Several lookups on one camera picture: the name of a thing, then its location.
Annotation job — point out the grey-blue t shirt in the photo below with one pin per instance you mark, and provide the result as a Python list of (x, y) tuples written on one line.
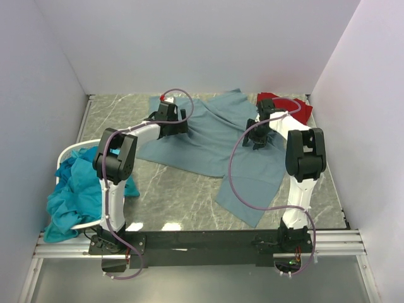
[(251, 178)]

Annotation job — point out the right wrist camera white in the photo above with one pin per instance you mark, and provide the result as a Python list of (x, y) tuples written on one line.
[(265, 108)]

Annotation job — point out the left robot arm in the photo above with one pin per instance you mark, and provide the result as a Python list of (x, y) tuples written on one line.
[(114, 163)]

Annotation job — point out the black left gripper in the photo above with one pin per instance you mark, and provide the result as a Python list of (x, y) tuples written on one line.
[(176, 123)]

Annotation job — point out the white laundry basket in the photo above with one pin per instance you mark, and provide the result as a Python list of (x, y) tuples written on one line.
[(82, 148)]

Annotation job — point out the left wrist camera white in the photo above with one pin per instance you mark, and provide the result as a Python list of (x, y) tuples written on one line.
[(168, 100)]

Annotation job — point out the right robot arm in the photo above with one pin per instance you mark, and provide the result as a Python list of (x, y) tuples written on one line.
[(305, 161)]

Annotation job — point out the teal t shirts pile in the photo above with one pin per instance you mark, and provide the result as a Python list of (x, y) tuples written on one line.
[(75, 195)]

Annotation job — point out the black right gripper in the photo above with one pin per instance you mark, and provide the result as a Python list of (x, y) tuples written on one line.
[(257, 139)]

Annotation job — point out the aluminium frame rail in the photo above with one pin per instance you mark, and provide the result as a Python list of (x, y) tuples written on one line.
[(328, 243)]

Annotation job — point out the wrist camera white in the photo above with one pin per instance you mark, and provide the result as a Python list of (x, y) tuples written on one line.
[(265, 108), (168, 100)]

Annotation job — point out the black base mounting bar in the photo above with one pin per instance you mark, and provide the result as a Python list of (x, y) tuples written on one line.
[(200, 248)]

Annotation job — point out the red folded t shirt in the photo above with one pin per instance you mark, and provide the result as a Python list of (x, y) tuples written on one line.
[(300, 110)]

